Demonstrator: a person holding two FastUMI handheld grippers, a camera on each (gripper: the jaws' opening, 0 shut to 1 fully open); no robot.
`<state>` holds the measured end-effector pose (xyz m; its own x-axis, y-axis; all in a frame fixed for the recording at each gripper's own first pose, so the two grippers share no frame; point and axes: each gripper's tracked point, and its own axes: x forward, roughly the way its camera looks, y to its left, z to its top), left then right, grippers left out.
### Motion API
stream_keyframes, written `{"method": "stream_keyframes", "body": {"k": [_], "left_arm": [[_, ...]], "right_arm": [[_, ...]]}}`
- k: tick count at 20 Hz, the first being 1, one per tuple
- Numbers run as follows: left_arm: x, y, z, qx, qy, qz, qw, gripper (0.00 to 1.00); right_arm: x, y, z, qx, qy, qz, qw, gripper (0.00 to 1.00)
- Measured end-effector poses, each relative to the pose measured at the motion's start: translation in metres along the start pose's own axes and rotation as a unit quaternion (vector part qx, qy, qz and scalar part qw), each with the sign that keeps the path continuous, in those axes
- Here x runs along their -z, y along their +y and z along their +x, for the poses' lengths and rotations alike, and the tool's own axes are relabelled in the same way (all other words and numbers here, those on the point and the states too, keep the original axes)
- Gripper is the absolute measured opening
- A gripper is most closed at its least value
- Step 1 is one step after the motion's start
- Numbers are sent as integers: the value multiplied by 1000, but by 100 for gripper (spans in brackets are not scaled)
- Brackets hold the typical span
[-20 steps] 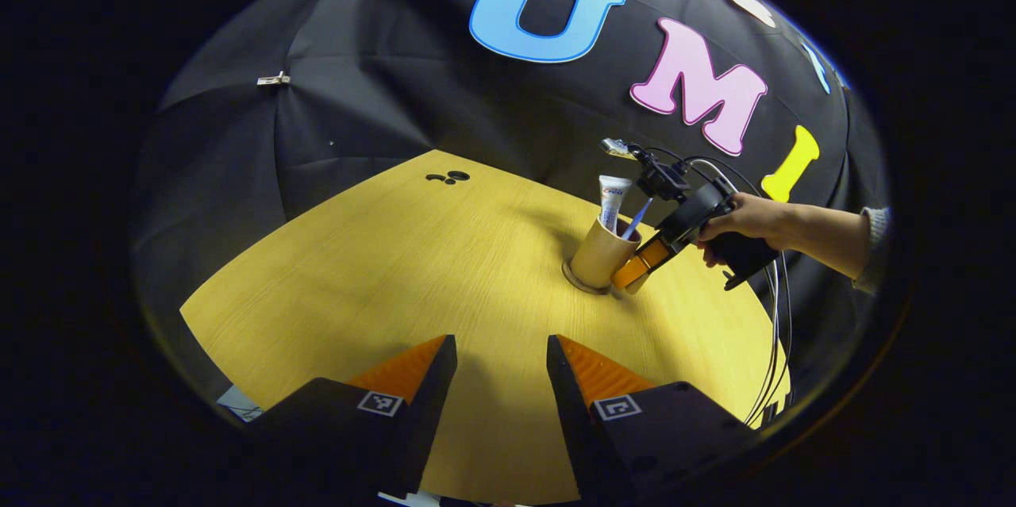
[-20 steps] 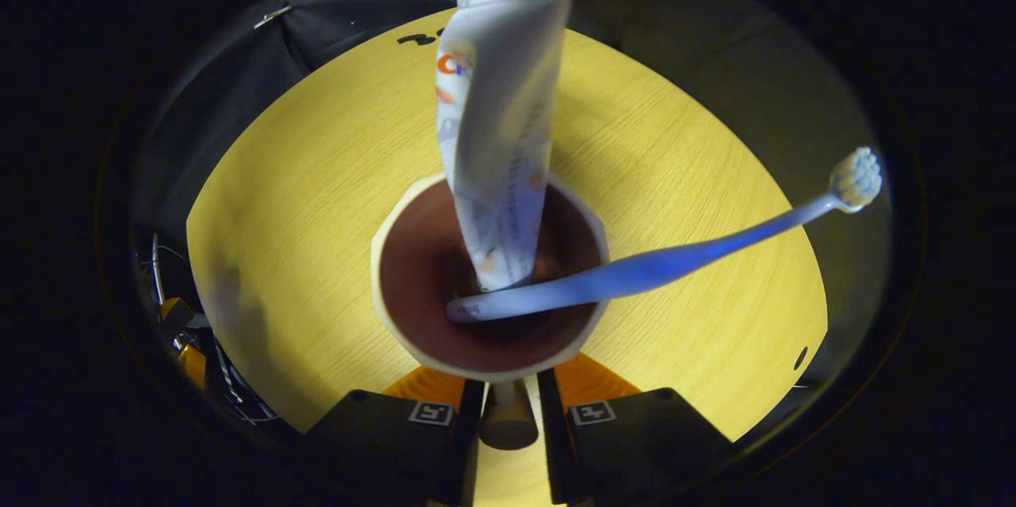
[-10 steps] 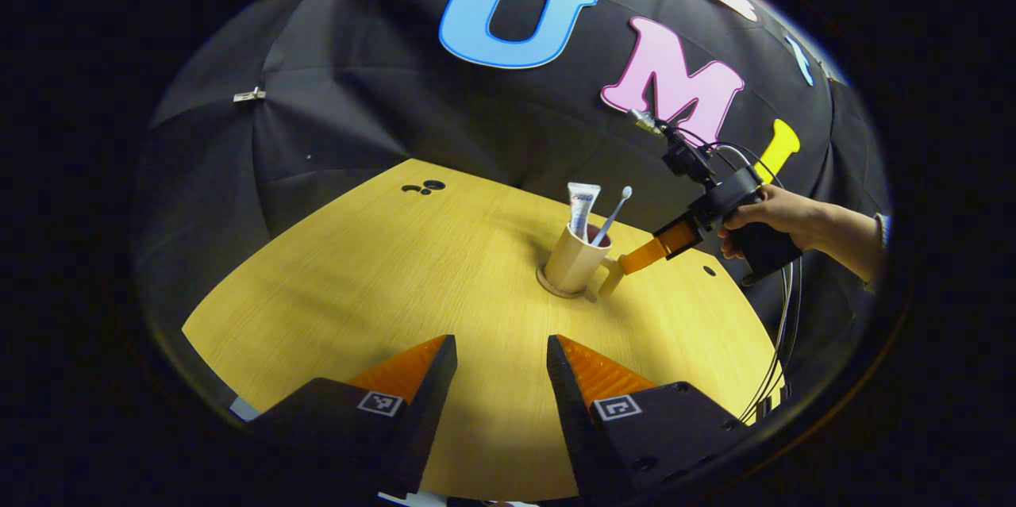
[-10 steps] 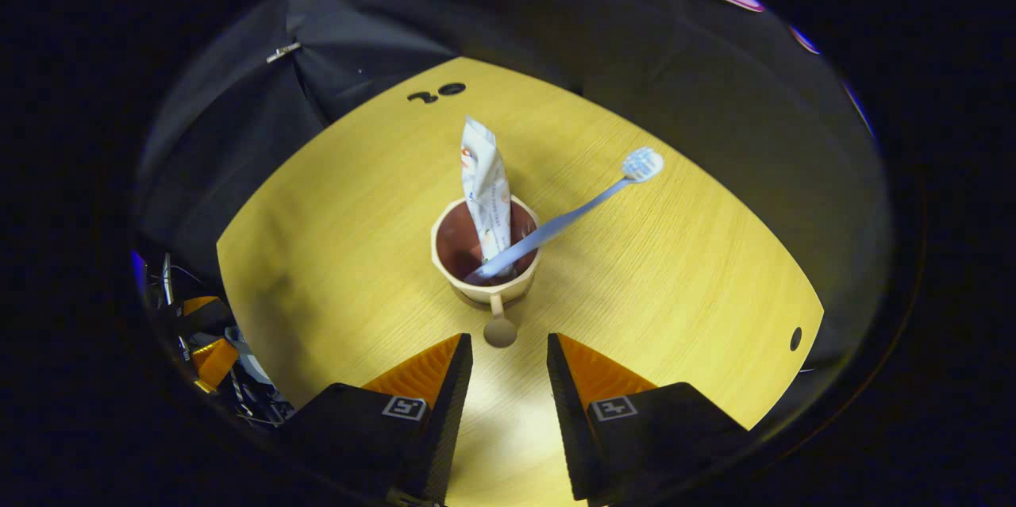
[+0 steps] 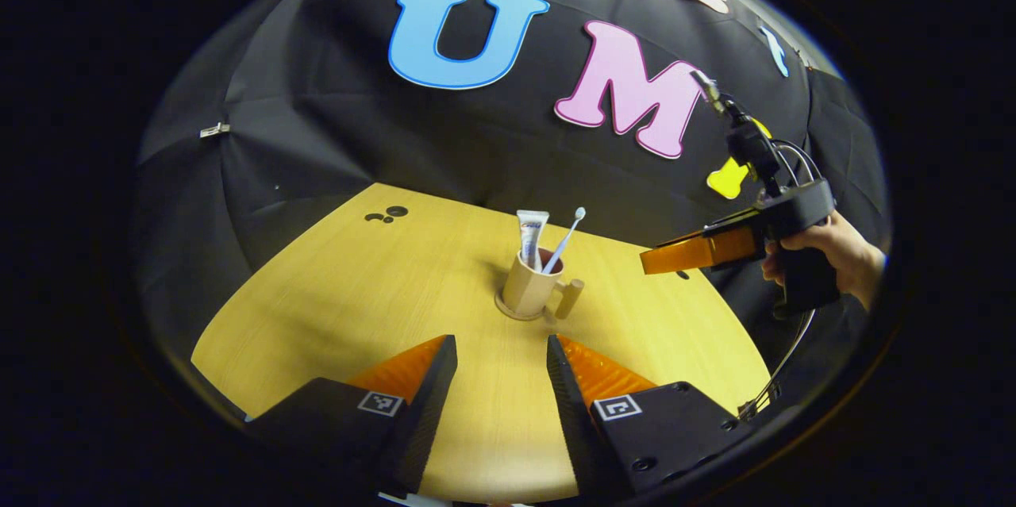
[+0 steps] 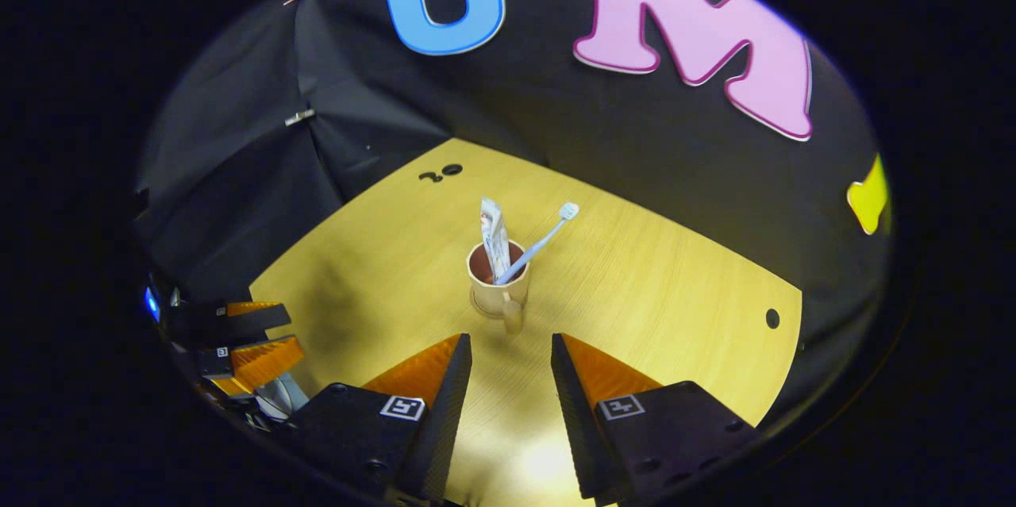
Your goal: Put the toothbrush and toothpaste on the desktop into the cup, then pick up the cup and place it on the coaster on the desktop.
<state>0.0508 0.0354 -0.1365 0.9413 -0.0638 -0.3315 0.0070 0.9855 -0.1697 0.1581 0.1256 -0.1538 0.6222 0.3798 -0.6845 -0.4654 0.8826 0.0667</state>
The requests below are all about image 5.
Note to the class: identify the beige cup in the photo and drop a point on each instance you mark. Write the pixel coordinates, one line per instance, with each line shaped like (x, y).
(524, 289)

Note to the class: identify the wooden desktop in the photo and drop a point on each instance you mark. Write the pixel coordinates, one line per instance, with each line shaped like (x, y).
(357, 309)

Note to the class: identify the white toothbrush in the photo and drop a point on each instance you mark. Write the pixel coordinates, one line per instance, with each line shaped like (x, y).
(565, 239)

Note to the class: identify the silver backdrop clip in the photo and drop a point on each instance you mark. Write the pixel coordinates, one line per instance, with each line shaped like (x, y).
(214, 129)

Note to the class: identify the white toothpaste tube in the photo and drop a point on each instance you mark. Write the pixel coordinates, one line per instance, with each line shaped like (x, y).
(532, 233)

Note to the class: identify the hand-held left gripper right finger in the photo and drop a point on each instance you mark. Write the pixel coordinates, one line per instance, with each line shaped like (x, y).
(567, 412)

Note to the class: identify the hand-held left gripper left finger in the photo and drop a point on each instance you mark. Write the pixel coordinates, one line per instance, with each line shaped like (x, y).
(429, 404)

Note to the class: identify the round wooden coaster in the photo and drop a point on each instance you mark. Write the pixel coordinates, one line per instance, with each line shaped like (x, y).
(512, 316)

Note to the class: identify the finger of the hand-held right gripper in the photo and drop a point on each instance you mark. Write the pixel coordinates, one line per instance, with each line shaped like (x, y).
(683, 253)

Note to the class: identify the black backdrop cloth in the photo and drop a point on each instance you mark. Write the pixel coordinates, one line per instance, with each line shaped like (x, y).
(317, 118)

